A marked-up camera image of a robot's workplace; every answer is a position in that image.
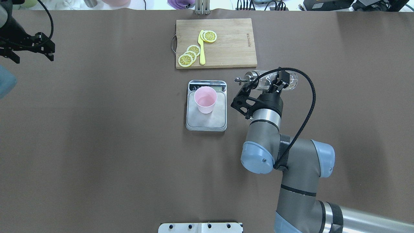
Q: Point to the purple cloth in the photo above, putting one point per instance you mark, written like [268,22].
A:
[181,4]

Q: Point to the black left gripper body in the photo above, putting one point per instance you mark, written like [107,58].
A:
[15,32]

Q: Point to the glass sauce bottle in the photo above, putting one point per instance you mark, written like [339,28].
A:
[264,83]

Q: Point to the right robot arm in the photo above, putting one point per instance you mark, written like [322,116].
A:
[302,161]

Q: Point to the pink plastic cup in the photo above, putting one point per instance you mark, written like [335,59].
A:
[205,98]

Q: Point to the digital kitchen scale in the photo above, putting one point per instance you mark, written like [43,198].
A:
[214,121]

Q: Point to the lemon slice front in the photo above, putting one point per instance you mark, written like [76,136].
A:
[184,61]

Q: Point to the lemon slice back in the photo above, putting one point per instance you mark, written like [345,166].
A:
[194,48]

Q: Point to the lemon slice middle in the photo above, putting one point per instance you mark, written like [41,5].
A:
[192,54]

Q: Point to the lemon slice on knife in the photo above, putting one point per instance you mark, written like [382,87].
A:
[208,36]

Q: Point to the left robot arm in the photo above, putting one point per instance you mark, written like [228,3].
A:
[15,38]

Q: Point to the yellow plastic knife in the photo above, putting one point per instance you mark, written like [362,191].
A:
[202,59]

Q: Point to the wooden cutting board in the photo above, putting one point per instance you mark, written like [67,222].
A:
[234,46]

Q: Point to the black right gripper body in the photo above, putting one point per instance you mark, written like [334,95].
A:
[272,100]

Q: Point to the aluminium frame post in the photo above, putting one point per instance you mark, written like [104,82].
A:
[202,7]

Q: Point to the white bracket plate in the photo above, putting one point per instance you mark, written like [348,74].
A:
[207,227]

